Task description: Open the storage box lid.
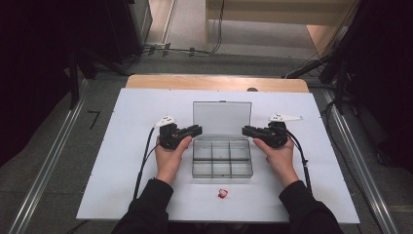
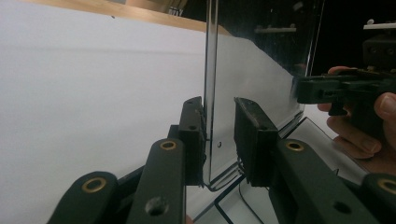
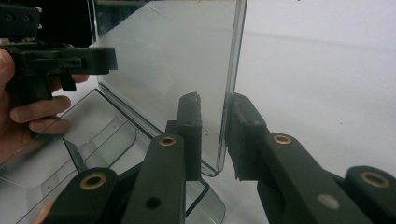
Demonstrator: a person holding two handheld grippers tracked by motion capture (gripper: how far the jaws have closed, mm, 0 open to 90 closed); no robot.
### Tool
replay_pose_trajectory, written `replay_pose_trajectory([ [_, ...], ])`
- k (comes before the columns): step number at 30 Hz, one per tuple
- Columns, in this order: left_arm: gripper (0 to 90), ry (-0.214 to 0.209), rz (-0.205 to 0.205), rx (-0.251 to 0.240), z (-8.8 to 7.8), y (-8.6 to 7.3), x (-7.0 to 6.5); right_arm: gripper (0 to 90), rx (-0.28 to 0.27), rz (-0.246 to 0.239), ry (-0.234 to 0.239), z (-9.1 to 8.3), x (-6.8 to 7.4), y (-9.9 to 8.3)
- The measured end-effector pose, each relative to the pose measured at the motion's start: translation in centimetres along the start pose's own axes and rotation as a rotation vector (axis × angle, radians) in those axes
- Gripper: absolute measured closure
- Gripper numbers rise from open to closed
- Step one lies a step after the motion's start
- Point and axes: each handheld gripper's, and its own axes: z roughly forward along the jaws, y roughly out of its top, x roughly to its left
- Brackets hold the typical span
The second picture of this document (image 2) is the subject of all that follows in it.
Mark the clear plastic compartment box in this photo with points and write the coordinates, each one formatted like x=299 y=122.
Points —
x=249 y=68

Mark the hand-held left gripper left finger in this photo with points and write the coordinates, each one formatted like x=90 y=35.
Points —
x=165 y=174

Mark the wooden table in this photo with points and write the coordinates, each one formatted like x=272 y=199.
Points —
x=140 y=12

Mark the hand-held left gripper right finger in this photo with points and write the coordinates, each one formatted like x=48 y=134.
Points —
x=295 y=180

